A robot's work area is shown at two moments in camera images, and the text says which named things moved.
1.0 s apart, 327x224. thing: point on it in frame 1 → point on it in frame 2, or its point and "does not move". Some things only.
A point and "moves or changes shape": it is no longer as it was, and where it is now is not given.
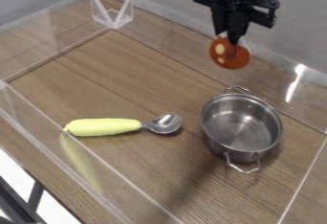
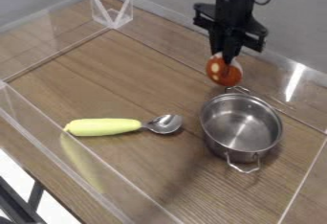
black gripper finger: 237,23 → 231,46
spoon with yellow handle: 106,126 does not move
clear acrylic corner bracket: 111,17 does not move
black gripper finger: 221,17 → 218,38
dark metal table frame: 18,211 does not move
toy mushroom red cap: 227,56 moves or changes shape
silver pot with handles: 242,125 does not move
